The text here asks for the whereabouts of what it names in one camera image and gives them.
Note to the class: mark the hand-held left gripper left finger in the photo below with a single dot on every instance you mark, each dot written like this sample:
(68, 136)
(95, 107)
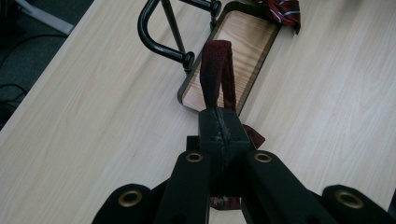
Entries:
(190, 186)

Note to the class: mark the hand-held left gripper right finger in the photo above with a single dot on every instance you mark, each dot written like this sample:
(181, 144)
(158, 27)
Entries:
(264, 186)

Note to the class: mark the white metal desk frame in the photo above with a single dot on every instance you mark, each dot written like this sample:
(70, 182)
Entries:
(46, 17)

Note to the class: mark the black hook rack with wooden tray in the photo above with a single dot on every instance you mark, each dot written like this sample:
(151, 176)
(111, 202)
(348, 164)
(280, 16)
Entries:
(246, 46)

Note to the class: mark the red striped bow tie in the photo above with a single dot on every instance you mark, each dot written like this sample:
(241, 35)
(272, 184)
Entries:
(214, 62)

